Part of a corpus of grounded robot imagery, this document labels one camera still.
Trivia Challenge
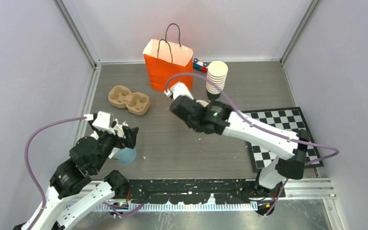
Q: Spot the white paper coffee cup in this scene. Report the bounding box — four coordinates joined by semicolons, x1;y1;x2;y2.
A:
196;100;209;107

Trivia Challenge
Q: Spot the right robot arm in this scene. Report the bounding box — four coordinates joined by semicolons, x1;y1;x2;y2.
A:
169;95;309;197

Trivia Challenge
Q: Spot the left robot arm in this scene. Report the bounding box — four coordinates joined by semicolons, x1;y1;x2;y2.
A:
14;124;139;230

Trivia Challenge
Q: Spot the blue plastic cup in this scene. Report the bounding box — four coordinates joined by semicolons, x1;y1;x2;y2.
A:
113;148;136;165

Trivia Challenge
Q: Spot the cardboard cup carrier tray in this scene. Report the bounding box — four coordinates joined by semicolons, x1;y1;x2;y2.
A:
108;85;151;115

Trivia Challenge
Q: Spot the red blue toy car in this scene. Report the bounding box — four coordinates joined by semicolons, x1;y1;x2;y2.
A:
193;58;209;73

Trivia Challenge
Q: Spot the stack of white paper cups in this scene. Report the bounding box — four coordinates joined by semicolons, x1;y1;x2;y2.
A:
206;61;228;101

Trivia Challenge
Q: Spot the orange paper bag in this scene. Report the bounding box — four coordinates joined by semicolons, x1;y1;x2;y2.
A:
143;23;193;92

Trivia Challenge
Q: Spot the black white checkerboard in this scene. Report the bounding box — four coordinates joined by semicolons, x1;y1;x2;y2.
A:
243;107;310;173

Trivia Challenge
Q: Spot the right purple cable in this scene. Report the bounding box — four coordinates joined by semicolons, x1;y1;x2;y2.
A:
165;73;340;217

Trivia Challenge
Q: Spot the purple cable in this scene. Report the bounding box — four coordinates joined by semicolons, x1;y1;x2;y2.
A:
24;116;94;230
165;73;340;217

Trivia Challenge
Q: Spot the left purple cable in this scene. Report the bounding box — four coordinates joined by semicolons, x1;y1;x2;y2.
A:
24;116;94;230

